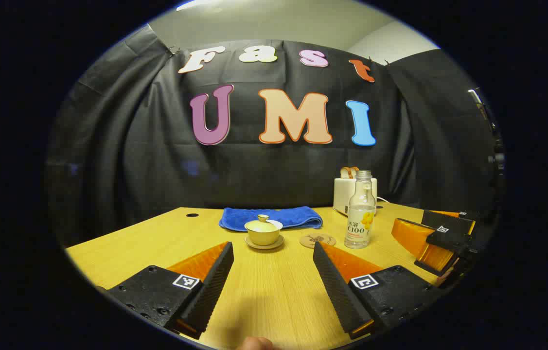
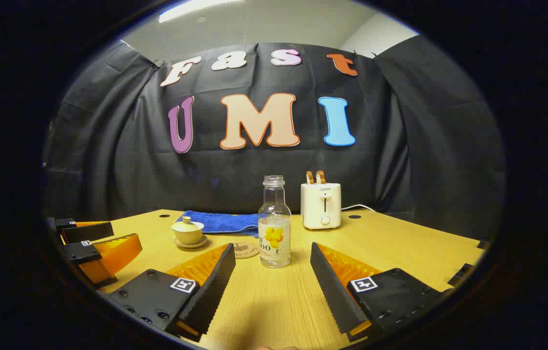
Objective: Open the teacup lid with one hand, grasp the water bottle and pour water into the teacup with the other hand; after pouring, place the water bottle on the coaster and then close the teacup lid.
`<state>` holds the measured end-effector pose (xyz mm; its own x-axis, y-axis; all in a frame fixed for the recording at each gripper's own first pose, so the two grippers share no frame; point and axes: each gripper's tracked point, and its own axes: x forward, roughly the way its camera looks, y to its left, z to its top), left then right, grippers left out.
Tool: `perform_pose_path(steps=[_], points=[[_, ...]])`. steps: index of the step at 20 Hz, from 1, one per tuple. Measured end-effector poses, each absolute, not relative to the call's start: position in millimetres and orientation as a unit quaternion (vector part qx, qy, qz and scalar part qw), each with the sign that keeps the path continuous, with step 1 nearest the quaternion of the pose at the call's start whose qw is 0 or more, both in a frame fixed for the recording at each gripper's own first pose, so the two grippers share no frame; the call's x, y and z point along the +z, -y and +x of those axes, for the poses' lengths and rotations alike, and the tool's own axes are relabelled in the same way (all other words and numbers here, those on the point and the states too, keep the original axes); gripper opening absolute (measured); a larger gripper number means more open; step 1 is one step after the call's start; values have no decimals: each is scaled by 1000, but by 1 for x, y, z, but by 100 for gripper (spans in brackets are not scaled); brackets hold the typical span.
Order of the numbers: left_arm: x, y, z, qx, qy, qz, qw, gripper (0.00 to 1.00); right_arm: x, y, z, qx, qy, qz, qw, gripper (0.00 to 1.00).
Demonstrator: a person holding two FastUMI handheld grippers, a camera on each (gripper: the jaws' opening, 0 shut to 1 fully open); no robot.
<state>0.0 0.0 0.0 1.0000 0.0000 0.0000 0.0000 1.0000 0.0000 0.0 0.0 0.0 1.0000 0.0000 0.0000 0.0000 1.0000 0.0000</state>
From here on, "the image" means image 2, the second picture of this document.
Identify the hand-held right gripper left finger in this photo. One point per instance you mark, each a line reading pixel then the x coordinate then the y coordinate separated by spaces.
pixel 215 287

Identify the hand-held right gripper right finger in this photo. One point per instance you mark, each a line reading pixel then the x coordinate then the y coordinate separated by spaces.
pixel 332 291

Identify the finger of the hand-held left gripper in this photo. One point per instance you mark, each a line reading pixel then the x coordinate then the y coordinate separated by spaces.
pixel 81 252
pixel 89 233

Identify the round cork coaster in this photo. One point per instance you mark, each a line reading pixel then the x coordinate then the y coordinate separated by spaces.
pixel 247 252

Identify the beige teacup lid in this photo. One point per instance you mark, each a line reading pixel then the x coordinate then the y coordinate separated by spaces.
pixel 187 226

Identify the clear glass water bottle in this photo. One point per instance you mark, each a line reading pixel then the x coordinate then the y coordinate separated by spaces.
pixel 274 214

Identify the beige saucer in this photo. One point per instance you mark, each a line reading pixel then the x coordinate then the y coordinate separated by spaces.
pixel 201 244

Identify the blue towel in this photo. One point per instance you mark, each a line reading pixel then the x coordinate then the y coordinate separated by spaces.
pixel 225 222

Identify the cream toaster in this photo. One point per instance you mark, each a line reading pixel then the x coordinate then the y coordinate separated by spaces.
pixel 315 214

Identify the toast slice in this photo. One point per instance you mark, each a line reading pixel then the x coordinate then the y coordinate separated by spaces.
pixel 309 178
pixel 321 177

